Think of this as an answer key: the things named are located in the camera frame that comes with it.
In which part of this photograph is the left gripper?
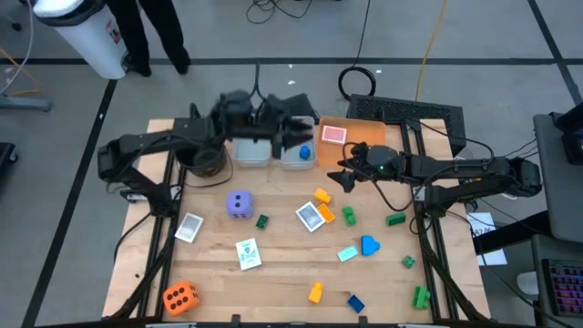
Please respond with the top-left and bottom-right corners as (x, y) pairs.
(217, 89), (315, 160)

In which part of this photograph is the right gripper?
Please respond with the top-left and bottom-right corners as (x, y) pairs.
(326, 142), (404, 193)

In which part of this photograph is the white plastic bin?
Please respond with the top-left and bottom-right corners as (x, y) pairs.
(231, 136), (273, 169)
(278, 116), (318, 171)

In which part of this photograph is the green two-stud toy brick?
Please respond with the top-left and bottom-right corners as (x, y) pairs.
(341, 205), (358, 228)

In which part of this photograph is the red playing card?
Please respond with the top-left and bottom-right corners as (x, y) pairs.
(321, 125), (349, 146)

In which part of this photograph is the purple foam die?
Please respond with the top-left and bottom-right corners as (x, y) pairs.
(226, 189), (255, 220)

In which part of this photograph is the orange translucent tray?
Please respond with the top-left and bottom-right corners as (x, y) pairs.
(317, 117), (388, 170)

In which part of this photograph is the blue-backed card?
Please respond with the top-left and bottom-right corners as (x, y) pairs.
(294, 200), (327, 234)

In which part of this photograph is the hollow blue toy block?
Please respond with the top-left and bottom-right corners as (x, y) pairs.
(359, 234), (382, 257)

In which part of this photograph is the teal flat toy brick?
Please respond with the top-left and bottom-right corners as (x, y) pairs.
(336, 244), (360, 263)

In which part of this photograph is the black pumpkin face bucket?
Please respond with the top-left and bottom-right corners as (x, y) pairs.
(175, 139), (229, 179)

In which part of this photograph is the black perforated computer case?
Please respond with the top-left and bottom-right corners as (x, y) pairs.
(345, 94), (467, 157)

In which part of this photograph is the yellow toy brick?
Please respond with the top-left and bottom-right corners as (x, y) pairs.
(307, 281), (325, 305)

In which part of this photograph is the dark blue toy brick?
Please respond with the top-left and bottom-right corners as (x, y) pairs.
(346, 293), (367, 315)

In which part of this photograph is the teal playing card box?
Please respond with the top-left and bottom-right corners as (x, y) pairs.
(234, 237), (263, 272)

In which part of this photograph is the large green toy brick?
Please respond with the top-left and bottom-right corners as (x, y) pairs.
(412, 285), (432, 312)

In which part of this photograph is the white paper sheet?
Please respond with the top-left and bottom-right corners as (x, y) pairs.
(465, 211), (508, 267)

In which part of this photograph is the silver card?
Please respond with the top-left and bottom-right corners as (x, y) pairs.
(173, 211), (205, 244)

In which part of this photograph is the person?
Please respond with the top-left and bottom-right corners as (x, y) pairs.
(104, 0), (193, 77)

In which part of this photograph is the orange foam die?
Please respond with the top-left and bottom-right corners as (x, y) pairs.
(162, 280), (202, 318)

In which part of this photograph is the white computer mouse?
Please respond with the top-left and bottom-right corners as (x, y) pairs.
(516, 270), (541, 297)

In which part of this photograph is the grey desk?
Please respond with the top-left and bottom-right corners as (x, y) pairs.
(531, 111), (583, 243)

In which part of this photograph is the white trash can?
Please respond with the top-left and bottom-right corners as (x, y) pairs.
(32, 0), (129, 81)

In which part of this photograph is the black desk device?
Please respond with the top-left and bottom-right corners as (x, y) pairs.
(549, 100), (583, 166)

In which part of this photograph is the backlit black keyboard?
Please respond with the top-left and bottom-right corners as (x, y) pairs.
(541, 258), (583, 319)

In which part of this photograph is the grey stand base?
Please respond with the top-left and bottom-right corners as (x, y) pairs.
(0, 93), (53, 113)

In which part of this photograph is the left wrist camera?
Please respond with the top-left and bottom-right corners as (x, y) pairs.
(262, 93), (293, 120)

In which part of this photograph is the black right camera cable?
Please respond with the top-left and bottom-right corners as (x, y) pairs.
(341, 140), (427, 213)

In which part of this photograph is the black camera cable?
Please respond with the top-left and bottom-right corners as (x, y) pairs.
(252, 62), (268, 99)
(341, 140), (427, 213)

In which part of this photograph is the black left camera cable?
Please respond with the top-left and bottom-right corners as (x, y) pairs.
(252, 62), (268, 99)

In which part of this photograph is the coiled black floor cable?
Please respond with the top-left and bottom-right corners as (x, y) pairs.
(337, 0), (378, 103)

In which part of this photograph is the black cable by bucket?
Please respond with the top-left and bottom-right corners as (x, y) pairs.
(181, 145), (235, 190)

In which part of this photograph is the yellow cable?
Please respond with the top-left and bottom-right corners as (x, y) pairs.
(414, 0), (451, 103)

